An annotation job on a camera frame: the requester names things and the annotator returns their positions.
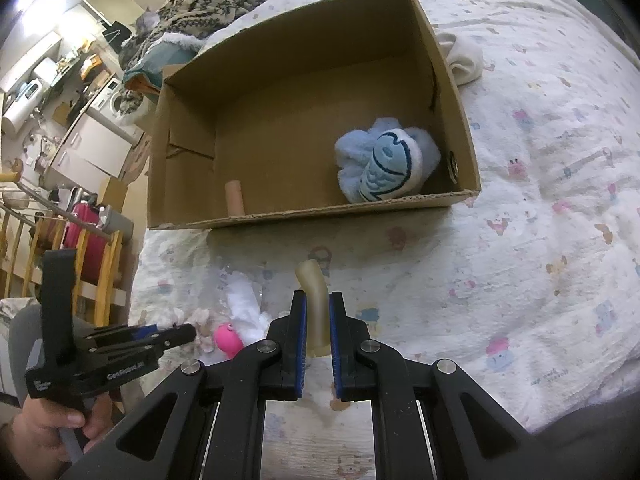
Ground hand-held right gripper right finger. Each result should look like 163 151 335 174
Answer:
329 291 568 480

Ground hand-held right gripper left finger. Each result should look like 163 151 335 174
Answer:
60 291 308 480

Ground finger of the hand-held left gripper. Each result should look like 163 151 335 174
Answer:
87 324 160 348
102 324 197 362

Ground beige soft tube toy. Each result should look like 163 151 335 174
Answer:
295 260 332 361

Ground brown cardboard box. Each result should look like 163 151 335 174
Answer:
146 0 482 231

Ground person's left hand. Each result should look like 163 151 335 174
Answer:
10 394 115 467

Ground pink rubber toy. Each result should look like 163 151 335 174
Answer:
214 324 245 359

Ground wooden chair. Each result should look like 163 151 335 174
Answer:
0 172 131 321

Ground white fluffy toy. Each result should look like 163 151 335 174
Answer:
225 272 273 346

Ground red suitcase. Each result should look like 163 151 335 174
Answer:
62 202 108 283

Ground small beige roll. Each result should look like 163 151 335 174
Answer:
223 181 246 216

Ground white cabinet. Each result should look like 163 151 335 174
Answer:
45 110 133 186

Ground blue fish plush toy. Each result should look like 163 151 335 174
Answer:
334 117 442 204

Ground white cylinder appliance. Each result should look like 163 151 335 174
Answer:
2 77 46 136

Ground white washing machine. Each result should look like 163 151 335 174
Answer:
92 77 143 133

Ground printed white bed sheet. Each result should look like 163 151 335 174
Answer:
127 0 640 480

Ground dark grey cloth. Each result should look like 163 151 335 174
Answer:
520 400 640 480

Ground teal fleece cushion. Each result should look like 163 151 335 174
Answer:
122 32 211 92

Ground white rolled sock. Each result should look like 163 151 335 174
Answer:
437 32 485 86

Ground patterned knit blanket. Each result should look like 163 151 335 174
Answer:
120 0 271 68

